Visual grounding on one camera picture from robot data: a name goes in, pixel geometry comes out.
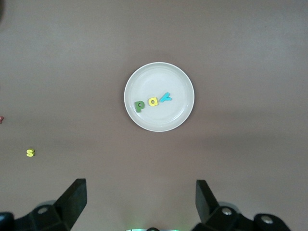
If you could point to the beige brown plate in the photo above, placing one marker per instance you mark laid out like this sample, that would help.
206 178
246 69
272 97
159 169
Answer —
158 79

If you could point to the yellow foam letter a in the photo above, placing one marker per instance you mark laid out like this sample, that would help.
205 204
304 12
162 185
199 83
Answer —
156 102

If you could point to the green foam letter p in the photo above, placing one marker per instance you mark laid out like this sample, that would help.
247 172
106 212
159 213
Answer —
137 107

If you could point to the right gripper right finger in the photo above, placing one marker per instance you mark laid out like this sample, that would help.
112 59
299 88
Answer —
204 199

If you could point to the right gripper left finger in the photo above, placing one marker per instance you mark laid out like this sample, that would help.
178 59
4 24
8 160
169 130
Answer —
74 199

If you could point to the pink foam letter f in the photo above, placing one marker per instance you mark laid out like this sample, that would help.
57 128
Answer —
1 119

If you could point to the brown table cover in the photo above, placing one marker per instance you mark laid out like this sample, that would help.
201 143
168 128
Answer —
72 72

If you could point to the yellow foam letter s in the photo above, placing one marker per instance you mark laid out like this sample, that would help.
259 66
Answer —
30 152

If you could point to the cyan foam letter y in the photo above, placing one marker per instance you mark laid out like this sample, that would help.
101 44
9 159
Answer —
166 98

